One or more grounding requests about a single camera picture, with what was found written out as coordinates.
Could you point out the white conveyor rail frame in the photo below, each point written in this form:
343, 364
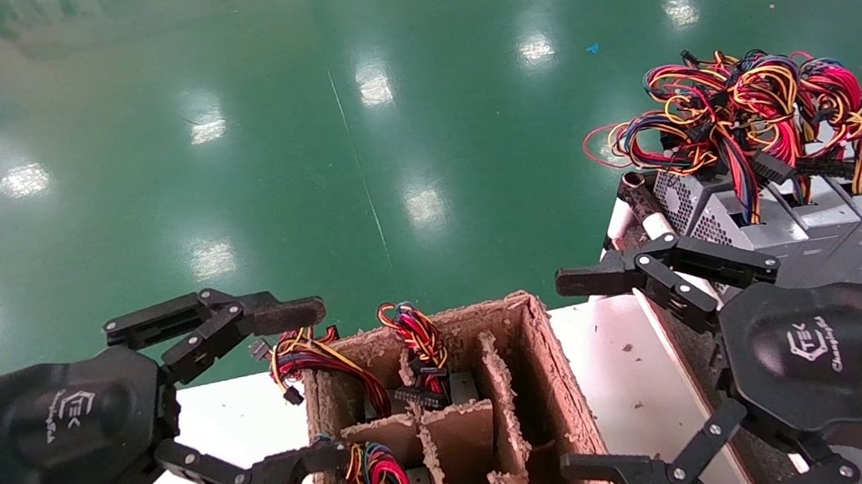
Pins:
690, 375

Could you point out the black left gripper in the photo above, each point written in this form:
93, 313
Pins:
67, 426

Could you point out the dusty dark pipe joint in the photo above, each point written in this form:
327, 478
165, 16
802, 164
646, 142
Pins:
642, 195

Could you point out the short white pipe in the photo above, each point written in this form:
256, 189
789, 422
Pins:
620, 225

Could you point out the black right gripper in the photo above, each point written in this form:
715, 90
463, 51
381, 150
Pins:
824, 358

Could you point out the brown cardboard divider box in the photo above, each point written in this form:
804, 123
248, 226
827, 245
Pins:
556, 391

